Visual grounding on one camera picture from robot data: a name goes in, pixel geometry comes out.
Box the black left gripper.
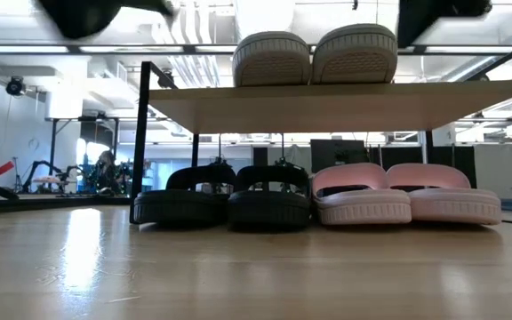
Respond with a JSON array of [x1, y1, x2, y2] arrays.
[[36, 0, 178, 41]]

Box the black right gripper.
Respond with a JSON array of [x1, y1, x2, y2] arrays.
[[396, 0, 440, 50]]

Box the white slide sandal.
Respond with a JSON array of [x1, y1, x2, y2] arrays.
[[231, 30, 313, 88], [310, 23, 399, 86]]

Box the pink slide sandal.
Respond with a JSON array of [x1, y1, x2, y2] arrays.
[[386, 162, 503, 226], [311, 162, 413, 227]]

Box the black slide sandal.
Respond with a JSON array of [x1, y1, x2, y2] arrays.
[[132, 163, 238, 226], [227, 164, 313, 229]]

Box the black monitor screen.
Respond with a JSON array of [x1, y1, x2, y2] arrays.
[[310, 139, 370, 173]]

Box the white partition panel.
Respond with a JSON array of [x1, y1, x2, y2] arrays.
[[473, 142, 512, 196]]

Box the person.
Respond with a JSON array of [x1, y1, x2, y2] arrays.
[[94, 149, 124, 196]]

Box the black background robot arms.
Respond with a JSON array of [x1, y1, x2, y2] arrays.
[[21, 158, 84, 195]]

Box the thin tripod stand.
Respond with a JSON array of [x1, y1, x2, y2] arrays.
[[12, 156, 24, 194]]

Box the black overhead frame bar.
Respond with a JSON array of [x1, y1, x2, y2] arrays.
[[0, 43, 512, 57]]

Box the wooden shelf with black frame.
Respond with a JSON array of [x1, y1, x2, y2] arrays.
[[129, 46, 512, 226]]

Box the black ceiling-mounted camera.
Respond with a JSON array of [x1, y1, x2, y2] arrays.
[[4, 76, 28, 97]]

